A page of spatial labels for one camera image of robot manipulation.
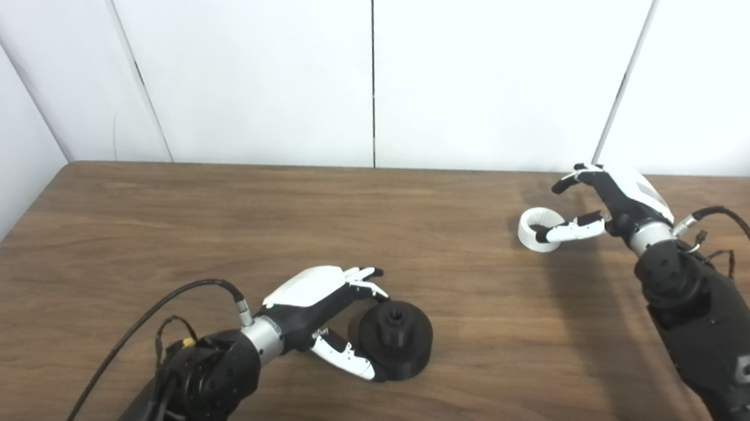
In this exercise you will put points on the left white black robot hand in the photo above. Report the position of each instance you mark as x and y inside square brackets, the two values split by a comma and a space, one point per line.
[310, 288]

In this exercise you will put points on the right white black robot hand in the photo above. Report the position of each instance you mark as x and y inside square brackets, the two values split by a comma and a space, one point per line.
[633, 195]

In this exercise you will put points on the round black plastic part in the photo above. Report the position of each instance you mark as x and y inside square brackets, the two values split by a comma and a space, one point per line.
[405, 348]

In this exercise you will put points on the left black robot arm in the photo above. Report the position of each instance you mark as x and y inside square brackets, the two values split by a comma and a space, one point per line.
[204, 383]

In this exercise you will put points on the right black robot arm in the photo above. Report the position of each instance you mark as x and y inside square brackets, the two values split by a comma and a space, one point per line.
[716, 333]

